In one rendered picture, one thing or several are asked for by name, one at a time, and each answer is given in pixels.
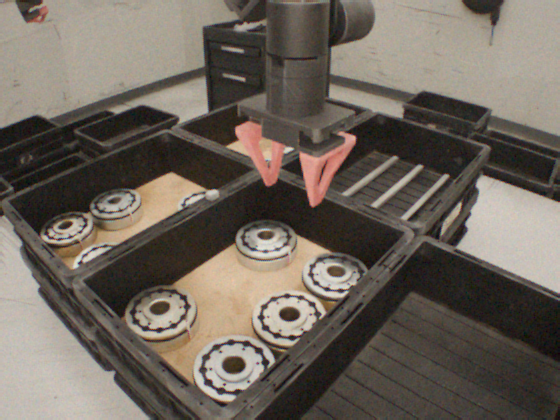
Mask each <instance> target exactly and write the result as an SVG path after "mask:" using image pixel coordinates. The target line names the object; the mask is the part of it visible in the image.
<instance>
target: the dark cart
mask: <svg viewBox="0 0 560 420"><path fill-rule="evenodd" d="M266 18H267V16H266V17H264V18H258V19H252V20H247V21H240V20H234V21H229V22H224V23H218V24H213V25H208V26H203V27H202V30H203V49H204V58H205V67H204V69H205V79H206V89H207V100H208V111H209V112H212V111H215V110H217V108H220V107H223V106H226V105H228V104H232V103H235V102H237V101H240V100H243V99H246V98H248V97H251V96H255V95H257V94H260V93H263V92H266V30H267V28H262V30H255V31H242V32H241V31H235V30H234V29H235V27H234V26H235V25H236V24H239V25H240V26H241V25H242V23H243V22H246V23H247V25H248V24H249V23H251V22H252V23H253V24H254V23H258V22H260V21H261V20H263V21H264V20H265V19H266ZM330 60H331V48H328V52H327V66H326V71H327V80H326V95H325V96H326V97H329V90H330V75H331V65H330Z"/></svg>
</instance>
